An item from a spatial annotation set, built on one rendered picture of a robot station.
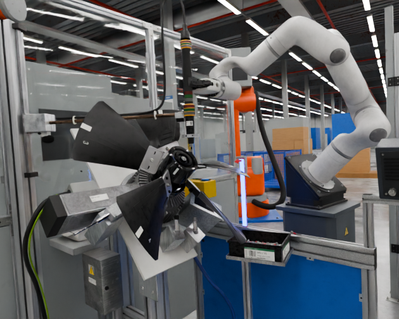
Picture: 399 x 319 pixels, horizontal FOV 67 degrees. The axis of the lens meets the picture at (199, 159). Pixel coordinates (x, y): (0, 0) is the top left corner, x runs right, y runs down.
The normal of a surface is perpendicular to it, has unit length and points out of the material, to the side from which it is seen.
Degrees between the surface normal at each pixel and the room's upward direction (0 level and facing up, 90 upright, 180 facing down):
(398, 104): 90
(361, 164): 90
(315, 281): 90
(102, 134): 81
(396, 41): 90
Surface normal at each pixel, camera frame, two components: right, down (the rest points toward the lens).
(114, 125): 0.40, -0.21
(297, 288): -0.66, 0.07
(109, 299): 0.75, 0.00
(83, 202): 0.54, -0.65
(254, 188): -0.08, 0.06
